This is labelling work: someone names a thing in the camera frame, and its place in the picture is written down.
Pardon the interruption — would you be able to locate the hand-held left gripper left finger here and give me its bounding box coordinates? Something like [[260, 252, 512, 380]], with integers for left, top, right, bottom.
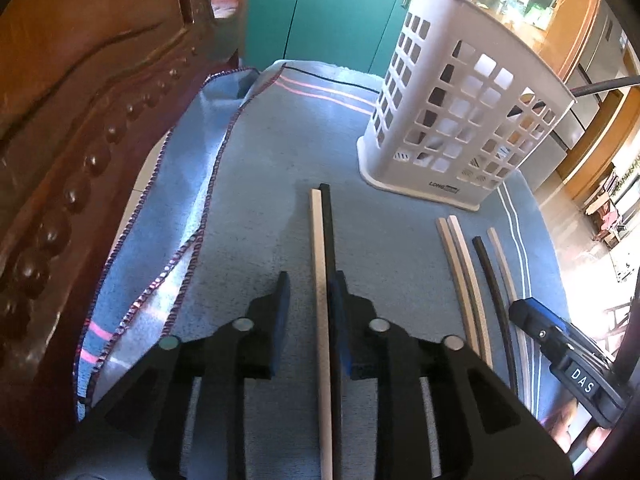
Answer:
[[85, 272, 291, 480]]

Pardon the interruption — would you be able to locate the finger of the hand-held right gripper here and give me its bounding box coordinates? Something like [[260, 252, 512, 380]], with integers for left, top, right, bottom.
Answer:
[[509, 297, 573, 346]]

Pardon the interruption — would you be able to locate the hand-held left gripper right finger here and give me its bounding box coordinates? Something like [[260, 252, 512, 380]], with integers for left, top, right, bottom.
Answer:
[[327, 270, 573, 480]]

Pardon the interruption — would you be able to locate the black chopstick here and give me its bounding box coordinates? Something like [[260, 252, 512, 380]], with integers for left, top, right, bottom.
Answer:
[[319, 183, 343, 480], [472, 236, 518, 393]]

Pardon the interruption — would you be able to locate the beige chopstick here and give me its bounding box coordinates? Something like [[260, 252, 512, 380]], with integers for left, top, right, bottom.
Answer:
[[487, 227, 532, 401], [435, 218, 481, 351], [447, 215, 493, 368], [309, 188, 333, 471]]

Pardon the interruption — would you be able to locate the dark brown chopstick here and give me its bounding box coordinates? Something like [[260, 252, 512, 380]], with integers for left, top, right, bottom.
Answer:
[[570, 76, 640, 97]]

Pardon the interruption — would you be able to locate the white plastic utensil basket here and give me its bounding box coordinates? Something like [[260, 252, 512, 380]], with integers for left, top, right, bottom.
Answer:
[[356, 0, 577, 211]]

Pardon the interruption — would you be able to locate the person's right hand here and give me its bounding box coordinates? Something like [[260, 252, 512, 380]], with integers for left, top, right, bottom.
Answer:
[[547, 400, 613, 466]]

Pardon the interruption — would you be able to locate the clothes drying rack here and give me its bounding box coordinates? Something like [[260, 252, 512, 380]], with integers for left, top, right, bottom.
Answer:
[[585, 175, 632, 248]]

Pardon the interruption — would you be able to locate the blue plaid cloth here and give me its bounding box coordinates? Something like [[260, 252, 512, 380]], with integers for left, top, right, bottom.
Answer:
[[75, 60, 568, 480]]

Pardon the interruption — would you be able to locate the silver refrigerator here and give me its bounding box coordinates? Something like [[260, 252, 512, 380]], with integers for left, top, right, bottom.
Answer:
[[550, 5, 632, 181]]

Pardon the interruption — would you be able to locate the wooden framed glass door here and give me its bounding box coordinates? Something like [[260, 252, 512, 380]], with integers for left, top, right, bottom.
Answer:
[[470, 0, 608, 86]]

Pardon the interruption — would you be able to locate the carved wooden chair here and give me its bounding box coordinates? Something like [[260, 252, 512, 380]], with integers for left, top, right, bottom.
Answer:
[[0, 0, 241, 461]]

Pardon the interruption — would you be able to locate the teal base cabinet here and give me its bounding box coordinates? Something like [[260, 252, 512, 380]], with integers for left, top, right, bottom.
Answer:
[[245, 0, 426, 78]]

